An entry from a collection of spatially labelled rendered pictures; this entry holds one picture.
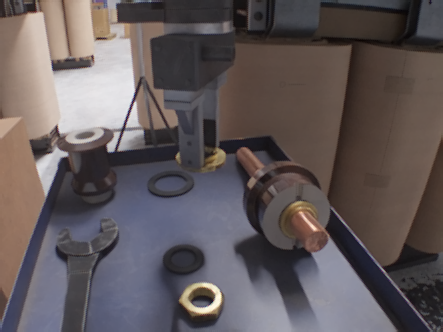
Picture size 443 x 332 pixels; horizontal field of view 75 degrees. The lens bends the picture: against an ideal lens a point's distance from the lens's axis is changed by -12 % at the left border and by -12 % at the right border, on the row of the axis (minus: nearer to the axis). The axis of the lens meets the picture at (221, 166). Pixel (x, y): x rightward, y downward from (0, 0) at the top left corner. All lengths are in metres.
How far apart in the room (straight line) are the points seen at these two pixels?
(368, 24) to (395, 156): 0.43
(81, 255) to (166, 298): 0.13
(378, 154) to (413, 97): 0.21
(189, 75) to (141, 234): 0.26
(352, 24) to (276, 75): 0.33
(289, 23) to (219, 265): 0.63
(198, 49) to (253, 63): 0.53
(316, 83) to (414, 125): 0.39
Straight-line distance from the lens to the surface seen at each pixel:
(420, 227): 1.59
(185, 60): 0.31
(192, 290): 0.39
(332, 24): 1.03
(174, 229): 0.49
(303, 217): 0.39
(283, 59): 0.84
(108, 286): 0.43
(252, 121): 0.87
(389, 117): 1.07
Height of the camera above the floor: 1.19
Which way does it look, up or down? 29 degrees down
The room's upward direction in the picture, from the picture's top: straight up
